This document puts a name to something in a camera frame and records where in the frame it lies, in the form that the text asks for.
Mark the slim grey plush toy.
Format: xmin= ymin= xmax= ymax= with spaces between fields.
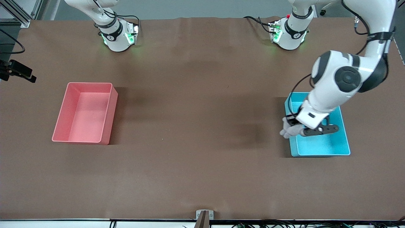
xmin=280 ymin=117 xmax=305 ymax=139

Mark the blue plastic box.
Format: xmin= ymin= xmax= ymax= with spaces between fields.
xmin=284 ymin=92 xmax=351 ymax=157

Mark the pink plastic box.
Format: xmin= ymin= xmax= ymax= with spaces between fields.
xmin=52 ymin=82 xmax=118 ymax=145

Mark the metal base connector plate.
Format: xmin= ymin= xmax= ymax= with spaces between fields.
xmin=268 ymin=20 xmax=283 ymax=43
xmin=126 ymin=21 xmax=140 ymax=45

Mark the brown table mat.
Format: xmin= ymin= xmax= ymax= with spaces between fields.
xmin=0 ymin=16 xmax=405 ymax=220

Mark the aluminium frame profile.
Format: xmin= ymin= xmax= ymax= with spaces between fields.
xmin=0 ymin=0 xmax=43 ymax=28

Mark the black base cable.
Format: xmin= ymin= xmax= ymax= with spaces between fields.
xmin=93 ymin=0 xmax=142 ymax=34
xmin=243 ymin=15 xmax=276 ymax=35

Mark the brown camera post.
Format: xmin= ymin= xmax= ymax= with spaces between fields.
xmin=194 ymin=211 xmax=210 ymax=228

